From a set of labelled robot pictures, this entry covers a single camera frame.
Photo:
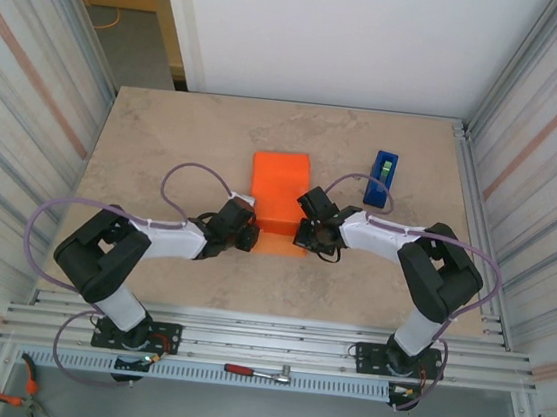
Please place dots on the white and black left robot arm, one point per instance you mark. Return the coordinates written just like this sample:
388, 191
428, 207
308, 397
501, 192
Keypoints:
174, 244

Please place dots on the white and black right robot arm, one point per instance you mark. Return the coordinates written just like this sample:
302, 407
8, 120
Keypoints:
370, 239

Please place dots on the blue tape dispenser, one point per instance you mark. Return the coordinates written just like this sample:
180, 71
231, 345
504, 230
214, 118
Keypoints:
376, 189

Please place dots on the aluminium mounting rail frame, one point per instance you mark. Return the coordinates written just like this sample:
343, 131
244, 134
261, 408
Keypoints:
268, 340

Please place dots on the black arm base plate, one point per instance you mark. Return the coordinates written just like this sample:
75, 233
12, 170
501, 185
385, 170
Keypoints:
169, 332
367, 354

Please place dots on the aluminium side rail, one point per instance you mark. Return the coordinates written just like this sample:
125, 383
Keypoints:
468, 180

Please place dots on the black connector bracket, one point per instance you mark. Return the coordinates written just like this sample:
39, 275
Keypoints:
127, 363
397, 394

